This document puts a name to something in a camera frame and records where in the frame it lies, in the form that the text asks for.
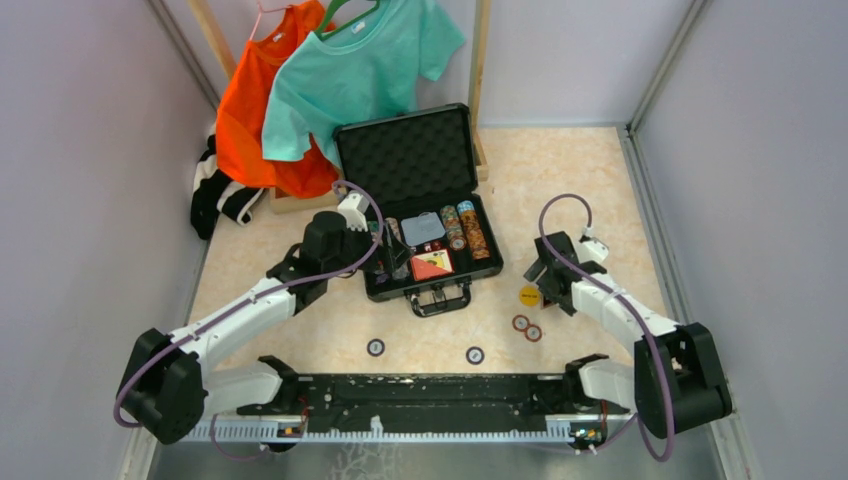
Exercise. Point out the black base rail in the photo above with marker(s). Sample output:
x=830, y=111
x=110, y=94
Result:
x=418, y=404

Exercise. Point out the purple chip on table right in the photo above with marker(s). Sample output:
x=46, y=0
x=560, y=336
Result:
x=474, y=355

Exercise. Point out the green multicolour chip row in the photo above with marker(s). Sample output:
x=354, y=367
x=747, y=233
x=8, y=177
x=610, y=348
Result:
x=451, y=222

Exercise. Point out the red white chip right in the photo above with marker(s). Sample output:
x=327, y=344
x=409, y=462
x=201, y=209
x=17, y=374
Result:
x=533, y=333

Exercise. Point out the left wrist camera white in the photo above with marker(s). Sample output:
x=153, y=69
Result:
x=353, y=208

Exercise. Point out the teal t-shirt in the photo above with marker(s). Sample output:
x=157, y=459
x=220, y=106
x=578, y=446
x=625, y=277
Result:
x=363, y=71

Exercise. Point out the wooden clothes rack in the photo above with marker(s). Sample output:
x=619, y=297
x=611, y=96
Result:
x=282, y=204

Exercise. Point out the purple chip on table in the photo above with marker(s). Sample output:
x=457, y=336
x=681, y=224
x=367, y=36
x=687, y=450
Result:
x=474, y=355
x=376, y=347

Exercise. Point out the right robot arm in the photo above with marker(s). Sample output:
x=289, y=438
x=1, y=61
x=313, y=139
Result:
x=676, y=380

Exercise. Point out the orange t-shirt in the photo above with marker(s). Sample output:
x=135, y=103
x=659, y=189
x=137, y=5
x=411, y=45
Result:
x=241, y=113

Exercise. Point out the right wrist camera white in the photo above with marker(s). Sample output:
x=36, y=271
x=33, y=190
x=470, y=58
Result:
x=591, y=249

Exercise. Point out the tan blue chip row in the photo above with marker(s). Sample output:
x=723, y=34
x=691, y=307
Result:
x=394, y=228

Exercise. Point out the orange red chip row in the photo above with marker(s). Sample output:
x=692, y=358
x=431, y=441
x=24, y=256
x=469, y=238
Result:
x=473, y=230

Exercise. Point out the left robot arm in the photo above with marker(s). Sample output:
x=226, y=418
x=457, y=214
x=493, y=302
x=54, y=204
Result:
x=171, y=381

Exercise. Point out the purple chip on table left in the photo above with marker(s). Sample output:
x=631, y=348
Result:
x=376, y=347

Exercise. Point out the red playing card box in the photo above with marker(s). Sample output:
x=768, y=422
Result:
x=431, y=264

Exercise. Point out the black poker set case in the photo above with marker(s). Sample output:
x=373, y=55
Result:
x=413, y=163

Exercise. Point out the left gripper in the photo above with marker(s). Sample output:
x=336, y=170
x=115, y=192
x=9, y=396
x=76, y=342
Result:
x=390, y=257

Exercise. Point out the blue backed card deck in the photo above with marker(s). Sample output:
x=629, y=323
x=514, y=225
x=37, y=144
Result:
x=414, y=237

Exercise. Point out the yellow round button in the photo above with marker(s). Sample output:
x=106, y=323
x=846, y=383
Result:
x=530, y=296

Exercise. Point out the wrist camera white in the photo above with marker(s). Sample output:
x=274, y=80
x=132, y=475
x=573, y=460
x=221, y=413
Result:
x=353, y=208
x=591, y=249

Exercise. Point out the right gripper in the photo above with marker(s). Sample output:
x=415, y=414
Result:
x=532, y=275

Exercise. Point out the black white striped garment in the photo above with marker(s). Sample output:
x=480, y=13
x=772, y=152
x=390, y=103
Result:
x=215, y=194

